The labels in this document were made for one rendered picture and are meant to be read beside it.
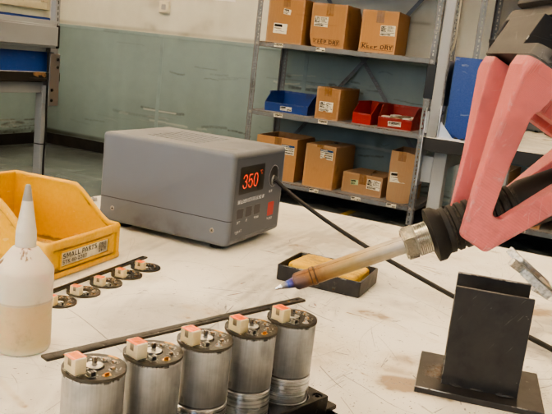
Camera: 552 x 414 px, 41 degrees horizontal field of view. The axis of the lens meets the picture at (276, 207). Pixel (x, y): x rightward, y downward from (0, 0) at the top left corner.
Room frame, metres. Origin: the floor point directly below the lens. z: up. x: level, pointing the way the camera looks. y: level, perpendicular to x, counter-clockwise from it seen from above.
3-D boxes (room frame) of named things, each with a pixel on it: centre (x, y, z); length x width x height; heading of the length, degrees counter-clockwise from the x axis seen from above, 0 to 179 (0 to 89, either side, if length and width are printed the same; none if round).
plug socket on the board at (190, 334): (0.30, 0.03, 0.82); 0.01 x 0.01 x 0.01; 46
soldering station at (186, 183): (0.75, 0.09, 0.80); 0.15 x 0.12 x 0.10; 66
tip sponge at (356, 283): (0.62, -0.05, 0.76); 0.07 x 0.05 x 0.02; 68
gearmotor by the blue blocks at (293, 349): (0.35, -0.01, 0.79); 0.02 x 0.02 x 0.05
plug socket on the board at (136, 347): (0.28, 0.05, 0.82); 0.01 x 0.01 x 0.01; 46
